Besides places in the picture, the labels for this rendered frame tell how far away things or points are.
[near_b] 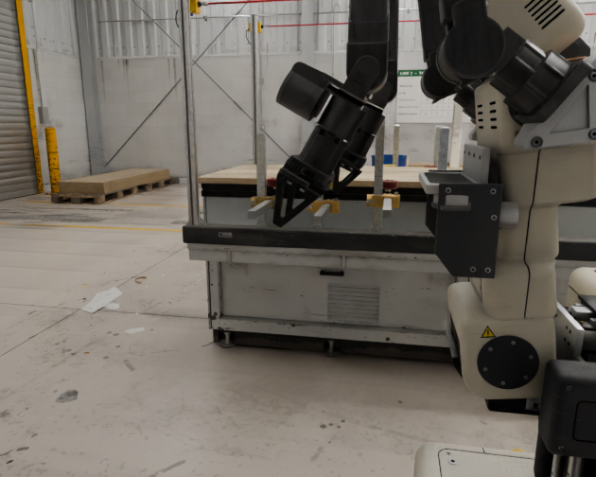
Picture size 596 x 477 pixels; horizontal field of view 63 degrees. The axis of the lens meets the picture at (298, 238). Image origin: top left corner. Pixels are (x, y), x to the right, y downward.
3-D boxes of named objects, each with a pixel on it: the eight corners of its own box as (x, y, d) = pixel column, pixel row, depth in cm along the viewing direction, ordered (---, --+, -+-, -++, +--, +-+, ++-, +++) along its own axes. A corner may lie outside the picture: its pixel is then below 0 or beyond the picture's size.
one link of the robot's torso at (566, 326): (567, 400, 105) (582, 292, 100) (626, 495, 78) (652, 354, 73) (440, 388, 110) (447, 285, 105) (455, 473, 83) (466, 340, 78)
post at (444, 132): (441, 245, 201) (449, 126, 190) (432, 245, 201) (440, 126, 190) (440, 243, 204) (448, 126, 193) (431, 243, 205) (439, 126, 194)
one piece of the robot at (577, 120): (588, 140, 69) (587, 57, 67) (604, 141, 64) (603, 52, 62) (514, 150, 71) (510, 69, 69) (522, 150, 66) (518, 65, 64)
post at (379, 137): (380, 233, 204) (385, 114, 193) (372, 232, 205) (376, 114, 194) (380, 231, 207) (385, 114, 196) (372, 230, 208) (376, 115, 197)
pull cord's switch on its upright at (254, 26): (268, 193, 322) (266, 13, 297) (247, 193, 324) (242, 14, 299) (271, 191, 329) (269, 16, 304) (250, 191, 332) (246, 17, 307)
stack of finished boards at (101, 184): (169, 177, 962) (169, 168, 958) (104, 193, 730) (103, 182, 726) (133, 176, 974) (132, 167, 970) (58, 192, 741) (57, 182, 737)
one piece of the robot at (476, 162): (488, 243, 107) (498, 143, 102) (520, 281, 80) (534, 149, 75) (414, 239, 110) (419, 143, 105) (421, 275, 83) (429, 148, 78)
